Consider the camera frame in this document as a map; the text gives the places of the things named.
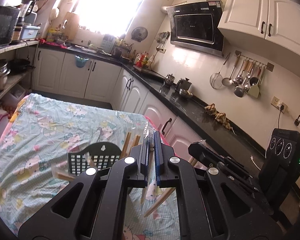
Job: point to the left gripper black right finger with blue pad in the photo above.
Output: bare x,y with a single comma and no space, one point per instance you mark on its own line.
210,204

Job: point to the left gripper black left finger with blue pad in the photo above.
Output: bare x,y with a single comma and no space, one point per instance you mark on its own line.
92,206

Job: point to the dark green perforated utensil basket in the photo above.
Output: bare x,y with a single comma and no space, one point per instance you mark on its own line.
100,155

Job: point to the wooden chopstick pair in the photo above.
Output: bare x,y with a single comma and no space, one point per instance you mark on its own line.
150,138

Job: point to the black kitchen countertop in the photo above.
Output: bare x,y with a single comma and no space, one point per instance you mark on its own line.
234,143

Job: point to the wooden chopsticks in basket left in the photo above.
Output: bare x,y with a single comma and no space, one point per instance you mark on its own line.
67,172

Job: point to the wooden chopsticks in basket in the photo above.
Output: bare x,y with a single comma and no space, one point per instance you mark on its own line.
67,172
129,143

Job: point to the loose wooden chopsticks on table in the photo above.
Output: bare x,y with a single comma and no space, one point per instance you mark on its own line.
161,199

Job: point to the black box with green light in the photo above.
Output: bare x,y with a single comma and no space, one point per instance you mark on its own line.
281,168

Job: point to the ginger root on counter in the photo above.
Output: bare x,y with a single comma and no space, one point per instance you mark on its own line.
218,116

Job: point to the wooden chopsticks in basket right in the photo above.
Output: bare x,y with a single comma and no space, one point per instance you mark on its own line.
129,143

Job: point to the Hello Kitty patterned tablecloth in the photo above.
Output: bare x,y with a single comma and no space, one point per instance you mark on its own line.
40,135

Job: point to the green hanging spatula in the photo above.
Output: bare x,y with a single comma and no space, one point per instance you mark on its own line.
254,89

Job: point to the metal kettle on counter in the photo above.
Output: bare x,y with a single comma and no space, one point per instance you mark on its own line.
184,84

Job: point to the small glass teapot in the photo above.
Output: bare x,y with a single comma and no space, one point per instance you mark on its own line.
169,80

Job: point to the blue bag on cabinet door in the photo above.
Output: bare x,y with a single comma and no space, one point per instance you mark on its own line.
81,61

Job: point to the black range hood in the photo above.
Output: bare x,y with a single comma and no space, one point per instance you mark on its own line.
194,26

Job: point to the metal storage shelf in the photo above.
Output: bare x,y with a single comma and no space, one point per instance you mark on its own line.
10,74

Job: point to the black microwave oven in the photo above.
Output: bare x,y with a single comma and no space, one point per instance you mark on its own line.
8,20

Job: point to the blender on shelf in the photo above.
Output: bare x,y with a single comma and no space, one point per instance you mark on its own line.
26,8

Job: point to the wall power socket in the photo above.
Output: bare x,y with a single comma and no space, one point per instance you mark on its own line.
279,104

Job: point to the hanging wire strainer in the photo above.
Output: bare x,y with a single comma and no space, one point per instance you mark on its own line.
216,78

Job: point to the white upper wall cabinet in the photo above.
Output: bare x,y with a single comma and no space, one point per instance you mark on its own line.
277,21

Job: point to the round wall ventilation fan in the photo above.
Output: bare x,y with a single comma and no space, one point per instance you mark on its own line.
139,34

